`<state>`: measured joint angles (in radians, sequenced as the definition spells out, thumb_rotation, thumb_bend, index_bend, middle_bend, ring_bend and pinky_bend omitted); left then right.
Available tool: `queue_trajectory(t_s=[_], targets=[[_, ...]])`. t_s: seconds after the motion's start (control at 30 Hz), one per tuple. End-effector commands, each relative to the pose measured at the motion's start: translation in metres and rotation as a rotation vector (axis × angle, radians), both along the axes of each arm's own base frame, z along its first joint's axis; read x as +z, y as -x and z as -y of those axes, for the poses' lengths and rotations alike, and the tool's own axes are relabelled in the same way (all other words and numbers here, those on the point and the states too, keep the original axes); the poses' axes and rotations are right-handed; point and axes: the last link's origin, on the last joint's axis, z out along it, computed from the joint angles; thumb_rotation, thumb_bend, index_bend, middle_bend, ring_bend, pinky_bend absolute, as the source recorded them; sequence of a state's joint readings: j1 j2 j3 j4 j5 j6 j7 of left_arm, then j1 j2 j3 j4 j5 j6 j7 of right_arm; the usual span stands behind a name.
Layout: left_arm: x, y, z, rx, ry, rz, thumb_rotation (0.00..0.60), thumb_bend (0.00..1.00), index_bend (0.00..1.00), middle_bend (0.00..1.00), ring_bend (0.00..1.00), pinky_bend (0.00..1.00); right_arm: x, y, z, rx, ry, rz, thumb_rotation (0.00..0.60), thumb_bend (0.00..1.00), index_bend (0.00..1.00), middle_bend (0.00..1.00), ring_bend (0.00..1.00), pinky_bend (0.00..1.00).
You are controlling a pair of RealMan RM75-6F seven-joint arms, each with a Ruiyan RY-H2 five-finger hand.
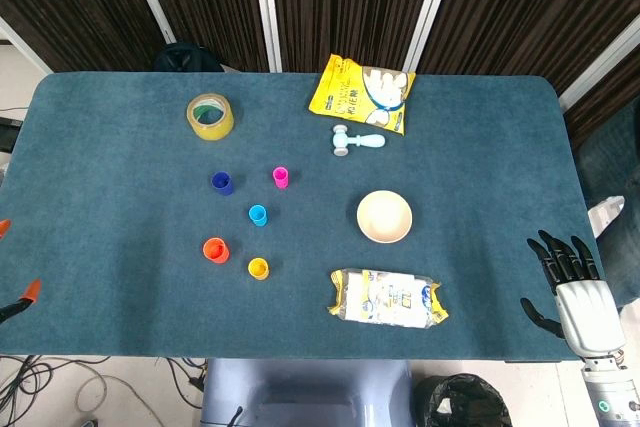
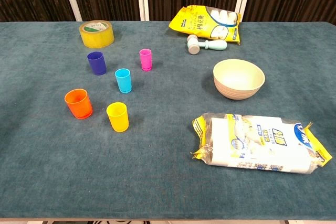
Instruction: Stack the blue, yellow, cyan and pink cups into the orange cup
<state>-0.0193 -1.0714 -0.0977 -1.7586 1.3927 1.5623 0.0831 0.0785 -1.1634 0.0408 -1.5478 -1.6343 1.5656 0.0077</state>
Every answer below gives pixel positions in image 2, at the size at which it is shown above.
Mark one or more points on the small pink plastic cup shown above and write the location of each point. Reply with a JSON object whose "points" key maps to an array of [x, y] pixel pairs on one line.
{"points": [[145, 60]]}

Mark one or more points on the cyan plastic cup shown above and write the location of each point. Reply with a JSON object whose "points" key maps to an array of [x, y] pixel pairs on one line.
{"points": [[124, 82]]}

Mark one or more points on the yellow plastic cup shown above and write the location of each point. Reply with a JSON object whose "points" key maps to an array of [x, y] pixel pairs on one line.
{"points": [[118, 119]]}

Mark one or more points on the dark purple plastic cup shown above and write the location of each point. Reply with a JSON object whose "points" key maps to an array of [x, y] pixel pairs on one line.
{"points": [[97, 64]]}

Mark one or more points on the large orange plastic cup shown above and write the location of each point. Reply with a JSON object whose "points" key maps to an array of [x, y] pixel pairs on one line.
{"points": [[78, 107]]}

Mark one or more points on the teal table cloth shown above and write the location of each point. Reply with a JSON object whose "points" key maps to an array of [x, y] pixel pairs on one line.
{"points": [[157, 155]]}

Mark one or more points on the pale blue toy hammer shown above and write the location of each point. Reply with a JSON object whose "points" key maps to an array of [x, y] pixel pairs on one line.
{"points": [[194, 45]]}

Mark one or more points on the beige bowl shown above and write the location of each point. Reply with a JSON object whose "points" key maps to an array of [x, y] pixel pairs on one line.
{"points": [[237, 77]]}

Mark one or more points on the yellow marshmallow bag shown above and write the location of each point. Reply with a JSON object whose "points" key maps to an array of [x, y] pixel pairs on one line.
{"points": [[191, 24]]}

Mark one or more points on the yellowish packing tape roll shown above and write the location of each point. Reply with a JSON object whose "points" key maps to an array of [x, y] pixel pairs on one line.
{"points": [[97, 37]]}

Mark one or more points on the yellow white clear food pack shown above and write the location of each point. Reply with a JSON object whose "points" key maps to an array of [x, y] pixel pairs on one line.
{"points": [[257, 142]]}

